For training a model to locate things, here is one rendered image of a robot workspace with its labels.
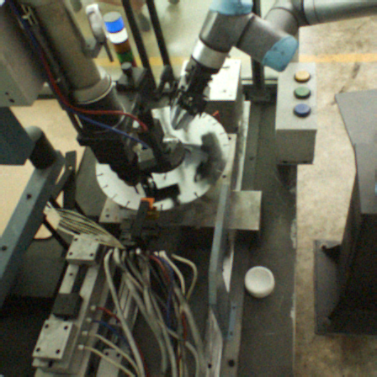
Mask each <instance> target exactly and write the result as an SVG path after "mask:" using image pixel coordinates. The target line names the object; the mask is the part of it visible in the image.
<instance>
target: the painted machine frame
mask: <svg viewBox="0 0 377 377"><path fill-rule="evenodd" d="M28 159H29V161H30V162H31V164H32V165H33V167H34V168H35V169H34V171H33V172H32V174H31V176H30V179H29V181H28V183H27V185H26V187H25V189H24V191H23V193H22V195H21V197H20V199H19V201H18V203H17V205H16V207H15V209H14V211H13V213H12V215H11V217H10V219H9V221H8V223H7V225H6V227H5V229H4V231H3V233H2V235H1V237H0V310H1V307H2V305H3V302H4V300H5V298H6V296H7V294H8V291H9V289H10V287H11V284H12V282H13V280H14V277H15V275H16V273H17V272H18V269H19V266H20V264H21V262H22V260H23V258H24V254H25V253H26V252H27V249H28V247H29V244H30V242H31V240H32V238H33V236H34V233H35V231H36V229H37V226H38V224H39V223H40V219H41V217H42V215H43V213H44V211H45V208H46V206H47V204H48V202H50V204H51V205H52V207H53V208H54V209H60V210H63V209H62V207H61V206H60V204H59V203H58V202H57V200H56V199H55V197H54V196H53V195H52V193H53V190H54V188H55V186H56V183H57V181H58V179H59V177H60V175H61V172H62V168H63V166H64V164H65V161H66V159H65V157H64V156H63V155H62V152H61V150H56V149H55V147H54V146H53V145H52V143H51V142H50V140H49V138H48V137H47V135H46V133H45V132H44V131H43V130H42V128H40V127H39V126H36V125H31V126H28V127H26V128H24V127H23V125H22V124H21V122H20V121H19V119H18V118H17V116H16V115H15V113H14V112H13V111H12V110H11V108H10V107H9V106H0V166H24V165H25V163H26V162H27V161H28ZM60 217H62V218H63V219H66V220H64V221H67V220H70V219H69V218H66V217H64V216H62V215H60ZM67 222H69V223H71V224H73V223H72V222H70V221H67ZM64 223H65V222H64ZM65 224H66V225H67V226H70V225H68V224H67V223H65ZM73 225H74V224H73ZM73 225H72V226H70V227H71V228H73V229H75V230H77V231H74V230H73V229H71V228H69V227H68V228H69V229H70V231H71V232H72V233H73V234H75V235H78V236H80V234H81V233H80V232H78V229H77V228H75V227H73Z"/></svg>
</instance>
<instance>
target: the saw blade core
mask: <svg viewBox="0 0 377 377"><path fill-rule="evenodd" d="M169 110H170V107H165V108H164V111H163V108H159V109H152V110H151V112H152V115H153V118H159V119H160V121H161V123H162V128H163V130H164V133H165V135H174V136H176V137H178V138H179V139H180V140H181V141H182V142H183V144H184V148H185V154H184V157H183V160H182V161H181V162H180V163H179V164H178V165H177V166H176V167H174V168H172V169H169V170H167V171H163V172H154V173H152V175H153V177H154V179H152V181H151V186H150V187H149V186H144V187H145V189H146V191H147V193H148V197H146V195H145V193H144V191H143V188H142V187H141V184H140V183H139V184H138V185H136V187H137V190H138V192H139V194H137V193H136V191H135V189H134V187H129V186H127V185H126V184H124V182H123V181H122V180H119V179H118V177H117V175H116V173H113V172H112V171H111V170H110V168H109V165H101V164H98V162H96V176H97V180H98V183H99V185H100V187H101V189H102V190H103V191H104V192H105V194H106V195H107V196H108V197H109V198H111V199H112V200H113V201H114V202H115V203H117V204H120V205H122V206H124V207H125V206H126V205H127V206H126V208H129V209H132V210H138V206H139V203H140V200H141V198H149V199H154V203H153V206H152V209H148V211H161V210H170V209H174V208H177V207H179V206H180V204H179V202H178V201H179V200H180V203H181V205H185V204H187V203H189V202H191V201H193V200H195V199H197V198H198V197H197V196H196V194H194V193H197V195H198V196H199V197H200V196H201V195H203V194H204V193H206V192H207V191H208V190H209V189H211V188H212V185H213V186H214V185H215V183H216V182H217V181H218V180H219V179H220V177H221V175H222V174H223V173H222V172H224V171H225V169H226V166H227V163H228V160H229V159H228V158H229V156H230V143H229V139H228V136H227V134H226V132H225V130H224V128H223V127H222V126H221V124H220V123H219V122H218V121H217V120H216V119H212V120H211V121H209V119H210V118H212V117H211V116H210V115H208V114H206V113H203V114H202V116H201V118H200V119H199V115H197V116H196V117H195V118H194V120H193V121H192V122H191V123H189V125H188V128H187V129H186V130H184V128H182V129H181V130H174V129H173V128H172V125H170V112H169ZM203 117H204V118H203ZM213 124H215V125H213ZM223 133H224V134H223ZM220 134H222V135H220ZM223 145H225V146H223ZM227 145H229V146H227ZM223 157H224V159H223ZM218 170H219V172H217V171H218ZM101 174H103V175H101ZM99 175H100V176H99ZM210 184H212V185H210ZM107 185H108V187H106V186H107ZM115 195H117V196H115ZM114 196H115V197H114ZM128 202H129V203H128ZM162 204H163V206H162V207H161V205H162Z"/></svg>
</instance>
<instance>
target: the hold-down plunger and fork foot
mask: <svg viewBox="0 0 377 377"><path fill-rule="evenodd" d="M151 151H152V153H153V156H154V157H153V158H151V159H148V160H145V161H142V162H138V164H139V165H140V167H141V172H140V175H141V181H142V183H143V185H144V186H149V187H150V186H151V185H150V182H149V180H148V178H147V177H150V178H151V179H154V177H153V175H152V173H154V172H157V171H161V170H163V169H166V168H169V167H172V164H171V160H170V157H169V155H168V154H163V151H162V147H161V145H160V146H159V148H158V149H154V148H151Z"/></svg>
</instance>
